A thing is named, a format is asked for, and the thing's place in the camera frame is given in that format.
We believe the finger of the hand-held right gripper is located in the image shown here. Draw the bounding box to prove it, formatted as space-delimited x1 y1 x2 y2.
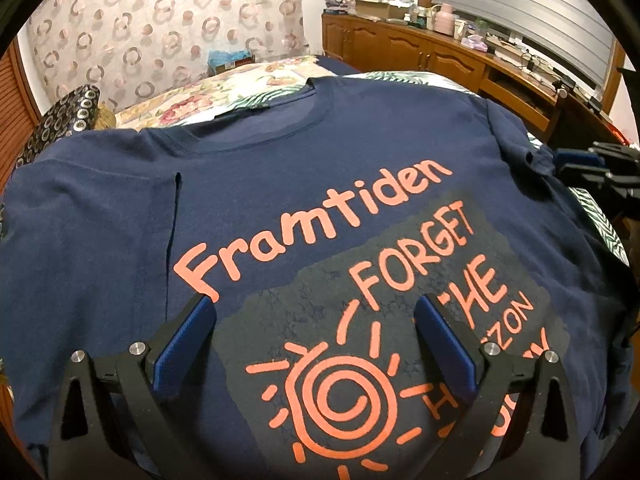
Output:
556 165 610 187
554 148 603 167

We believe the palm leaf bedsheet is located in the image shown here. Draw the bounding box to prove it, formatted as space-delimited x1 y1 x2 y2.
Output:
212 69 632 267

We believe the floral blanket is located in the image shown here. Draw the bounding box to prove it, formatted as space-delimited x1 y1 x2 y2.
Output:
114 56 322 127

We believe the grey window blind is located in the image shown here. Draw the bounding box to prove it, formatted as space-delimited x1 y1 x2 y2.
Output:
431 0 617 87

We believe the navy printed t-shirt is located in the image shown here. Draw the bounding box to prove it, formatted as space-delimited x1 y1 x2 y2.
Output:
0 72 632 480

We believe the circle-patterned curtain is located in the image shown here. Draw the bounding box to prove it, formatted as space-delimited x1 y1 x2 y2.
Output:
24 0 315 117

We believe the wooden louvred door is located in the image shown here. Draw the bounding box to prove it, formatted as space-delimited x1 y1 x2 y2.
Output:
0 40 42 188

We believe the navy blanket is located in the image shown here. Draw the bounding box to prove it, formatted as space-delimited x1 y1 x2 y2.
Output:
314 55 368 80

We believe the cardboard box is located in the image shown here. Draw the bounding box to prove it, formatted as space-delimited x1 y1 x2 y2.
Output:
353 0 407 21

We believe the blue cloth in box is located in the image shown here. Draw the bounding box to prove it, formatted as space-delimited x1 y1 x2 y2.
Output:
207 48 256 75

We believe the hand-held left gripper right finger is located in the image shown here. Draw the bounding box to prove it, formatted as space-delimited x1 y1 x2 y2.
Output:
414 294 584 480

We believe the wooden cabinet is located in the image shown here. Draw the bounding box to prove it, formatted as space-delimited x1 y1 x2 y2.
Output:
321 11 627 147

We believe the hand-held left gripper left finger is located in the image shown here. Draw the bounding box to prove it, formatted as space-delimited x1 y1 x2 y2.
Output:
47 294 218 480

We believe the pink jar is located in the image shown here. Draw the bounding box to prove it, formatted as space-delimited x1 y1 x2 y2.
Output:
433 3 456 34

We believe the dark studded cushion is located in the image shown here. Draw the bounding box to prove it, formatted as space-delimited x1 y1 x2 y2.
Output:
14 85 104 172

